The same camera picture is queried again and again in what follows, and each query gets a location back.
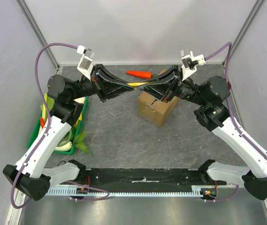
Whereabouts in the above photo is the red chili pepper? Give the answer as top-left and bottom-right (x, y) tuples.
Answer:
(40, 117), (46, 128)

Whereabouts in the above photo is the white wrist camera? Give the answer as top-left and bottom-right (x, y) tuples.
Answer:
(181, 50), (206, 81)
(76, 45), (94, 80)

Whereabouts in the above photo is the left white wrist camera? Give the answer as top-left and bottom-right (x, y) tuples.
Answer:
(76, 45), (94, 80)

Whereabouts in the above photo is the yellow utility knife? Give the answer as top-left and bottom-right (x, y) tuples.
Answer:
(127, 82), (148, 87)

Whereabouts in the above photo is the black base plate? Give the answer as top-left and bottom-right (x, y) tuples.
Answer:
(59, 168), (227, 188)

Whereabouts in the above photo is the white radish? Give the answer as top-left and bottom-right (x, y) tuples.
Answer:
(54, 141), (72, 151)

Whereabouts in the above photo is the orange toy carrot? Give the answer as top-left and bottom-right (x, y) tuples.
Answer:
(126, 70), (152, 79)

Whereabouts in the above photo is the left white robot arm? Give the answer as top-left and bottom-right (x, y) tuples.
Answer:
(3, 64), (134, 201)

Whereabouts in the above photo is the green leafy vegetable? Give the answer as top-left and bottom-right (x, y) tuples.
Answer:
(40, 93), (55, 122)

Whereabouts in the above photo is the brown cardboard express box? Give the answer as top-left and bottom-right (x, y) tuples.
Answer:
(137, 67), (181, 128)

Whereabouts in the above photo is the green vegetable tray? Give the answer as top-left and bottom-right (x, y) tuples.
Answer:
(27, 97), (89, 155)

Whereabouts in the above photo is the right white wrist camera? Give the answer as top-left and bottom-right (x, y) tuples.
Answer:
(181, 50), (206, 81)

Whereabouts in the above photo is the grey slotted cable duct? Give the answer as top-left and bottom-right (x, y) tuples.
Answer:
(46, 186), (215, 196)

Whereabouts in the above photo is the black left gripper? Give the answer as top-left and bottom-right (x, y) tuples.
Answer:
(70, 63), (135, 103)

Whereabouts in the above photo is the green leaf beside tray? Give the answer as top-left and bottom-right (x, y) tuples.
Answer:
(72, 130), (89, 154)

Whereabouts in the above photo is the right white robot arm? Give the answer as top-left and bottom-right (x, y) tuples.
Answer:
(135, 66), (267, 200)

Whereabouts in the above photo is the purple red onion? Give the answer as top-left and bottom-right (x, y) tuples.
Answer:
(227, 80), (231, 90)

